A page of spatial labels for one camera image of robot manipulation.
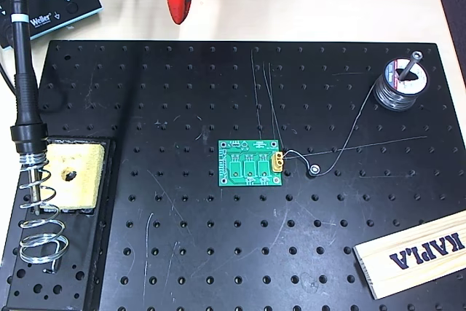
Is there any black soldering iron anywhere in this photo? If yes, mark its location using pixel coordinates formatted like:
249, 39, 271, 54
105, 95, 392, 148
9, 0, 47, 216

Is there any green printed circuit board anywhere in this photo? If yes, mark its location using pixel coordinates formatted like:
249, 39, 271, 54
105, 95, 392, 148
217, 138, 284, 187

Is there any soldering iron stand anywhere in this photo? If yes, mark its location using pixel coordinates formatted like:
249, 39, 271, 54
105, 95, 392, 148
0, 135, 123, 310

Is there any yellow power connector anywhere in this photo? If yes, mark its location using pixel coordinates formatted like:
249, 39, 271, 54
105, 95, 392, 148
271, 150, 286, 173

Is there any black holder funnel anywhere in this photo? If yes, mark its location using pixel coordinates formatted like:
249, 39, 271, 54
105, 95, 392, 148
9, 124, 48, 154

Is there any yellow cleaning sponge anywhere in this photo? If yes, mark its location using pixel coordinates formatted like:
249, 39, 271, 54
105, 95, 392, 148
42, 143, 106, 212

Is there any metal spring coil holder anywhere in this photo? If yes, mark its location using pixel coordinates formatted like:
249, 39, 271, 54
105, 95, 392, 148
16, 152, 70, 274

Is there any black perforated metal breadboard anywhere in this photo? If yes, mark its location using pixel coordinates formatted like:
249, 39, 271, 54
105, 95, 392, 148
0, 39, 466, 311

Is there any wooden plank with KAPLA print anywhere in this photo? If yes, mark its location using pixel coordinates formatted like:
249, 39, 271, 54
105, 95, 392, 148
352, 210, 466, 300

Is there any black soldering iron cable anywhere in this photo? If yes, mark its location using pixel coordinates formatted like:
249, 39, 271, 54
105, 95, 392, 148
0, 59, 17, 94

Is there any thin grey solder wire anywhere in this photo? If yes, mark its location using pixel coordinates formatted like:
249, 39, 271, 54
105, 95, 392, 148
282, 83, 378, 177

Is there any solder wire spool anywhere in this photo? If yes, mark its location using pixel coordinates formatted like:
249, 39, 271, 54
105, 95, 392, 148
373, 56, 430, 112

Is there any metal post screw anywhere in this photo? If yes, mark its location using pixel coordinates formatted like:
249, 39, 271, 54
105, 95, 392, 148
399, 51, 424, 82

